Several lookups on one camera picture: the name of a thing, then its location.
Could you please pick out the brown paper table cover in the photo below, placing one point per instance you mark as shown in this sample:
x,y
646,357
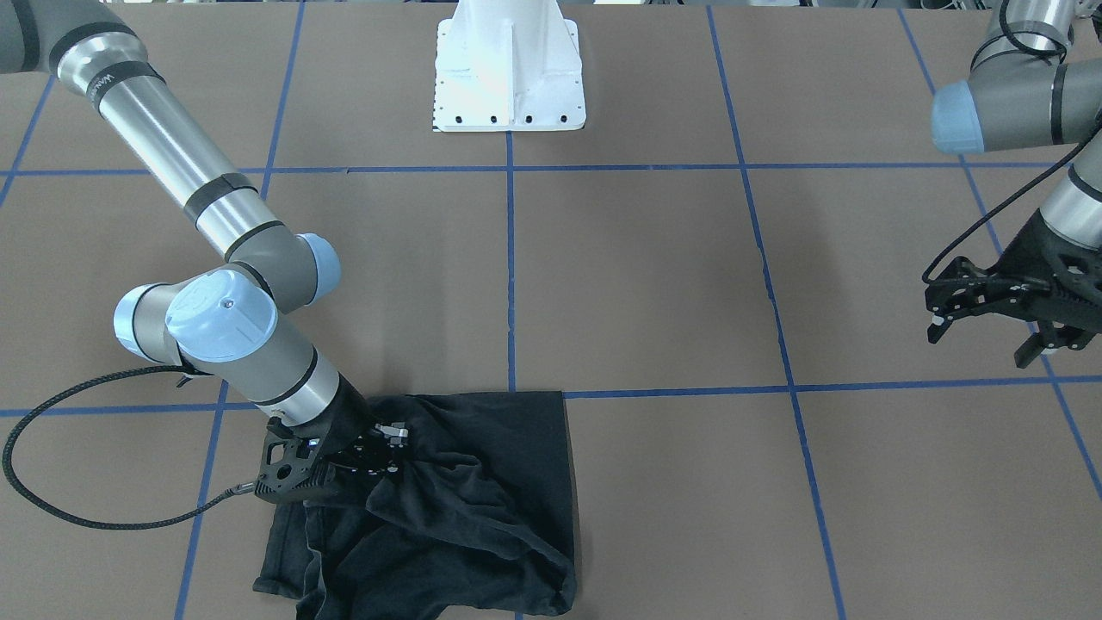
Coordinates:
x,y
720,272

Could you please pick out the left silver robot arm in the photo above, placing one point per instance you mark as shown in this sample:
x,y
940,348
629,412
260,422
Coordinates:
x,y
1021,92

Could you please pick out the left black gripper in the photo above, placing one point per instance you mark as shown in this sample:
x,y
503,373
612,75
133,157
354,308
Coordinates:
x,y
1036,244

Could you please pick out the black printed t-shirt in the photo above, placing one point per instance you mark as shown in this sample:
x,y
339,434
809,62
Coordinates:
x,y
480,514

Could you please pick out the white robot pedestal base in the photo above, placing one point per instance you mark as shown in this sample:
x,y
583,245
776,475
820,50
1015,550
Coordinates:
x,y
508,66

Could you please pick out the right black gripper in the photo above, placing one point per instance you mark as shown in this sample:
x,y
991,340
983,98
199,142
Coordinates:
x,y
350,410

